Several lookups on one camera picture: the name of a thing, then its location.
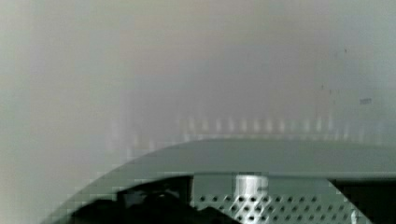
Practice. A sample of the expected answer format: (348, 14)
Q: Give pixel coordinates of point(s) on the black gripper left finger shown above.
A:
(164, 201)

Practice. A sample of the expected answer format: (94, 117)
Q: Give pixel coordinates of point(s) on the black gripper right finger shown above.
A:
(375, 198)

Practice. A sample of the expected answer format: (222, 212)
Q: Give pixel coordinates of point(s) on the mint green oval strainer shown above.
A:
(252, 181)

